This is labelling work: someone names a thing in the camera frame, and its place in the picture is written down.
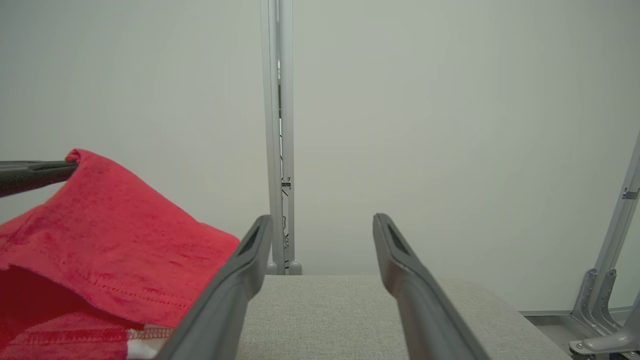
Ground red shorts white stripe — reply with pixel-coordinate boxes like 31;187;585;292
0;148;241;360

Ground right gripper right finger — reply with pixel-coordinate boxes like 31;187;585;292
372;213;492;360

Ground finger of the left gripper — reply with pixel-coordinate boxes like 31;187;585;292
0;160;79;197

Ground grey partition post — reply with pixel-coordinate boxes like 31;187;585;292
260;0;303;276

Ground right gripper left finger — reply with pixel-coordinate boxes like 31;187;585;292
155;215;274;360

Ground grey metal bracket frame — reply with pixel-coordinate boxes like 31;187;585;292
569;131;640;358

